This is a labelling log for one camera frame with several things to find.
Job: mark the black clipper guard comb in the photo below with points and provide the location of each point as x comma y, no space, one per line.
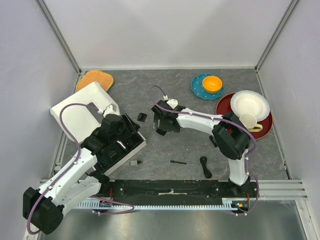
142,117
161,132
156,122

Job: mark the white clipper kit box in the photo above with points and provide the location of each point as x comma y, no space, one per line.
80,116

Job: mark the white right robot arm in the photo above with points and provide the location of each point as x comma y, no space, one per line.
227,133

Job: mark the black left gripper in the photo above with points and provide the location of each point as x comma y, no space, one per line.
132,127

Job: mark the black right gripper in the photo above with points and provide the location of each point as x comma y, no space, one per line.
172,129

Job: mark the silver black hair clipper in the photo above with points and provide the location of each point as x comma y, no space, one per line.
121,144

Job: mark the black comb attachment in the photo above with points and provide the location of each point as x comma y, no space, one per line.
212,139

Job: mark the orange bowl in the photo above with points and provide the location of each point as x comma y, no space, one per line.
212,84

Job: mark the pale yellow mug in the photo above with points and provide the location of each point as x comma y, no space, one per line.
250,123

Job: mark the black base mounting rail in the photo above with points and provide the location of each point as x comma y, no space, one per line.
176,192

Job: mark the woven orange tray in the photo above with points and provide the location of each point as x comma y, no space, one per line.
104,79

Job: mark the white paper bowl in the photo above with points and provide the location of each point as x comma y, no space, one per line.
250,102

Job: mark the dark red plate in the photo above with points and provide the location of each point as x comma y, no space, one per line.
224,106

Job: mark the black cleaning brush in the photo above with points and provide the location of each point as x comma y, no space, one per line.
178,162

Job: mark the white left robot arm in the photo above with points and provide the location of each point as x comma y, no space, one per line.
45,207

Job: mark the teal dotted plate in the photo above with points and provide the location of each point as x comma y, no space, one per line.
198,89

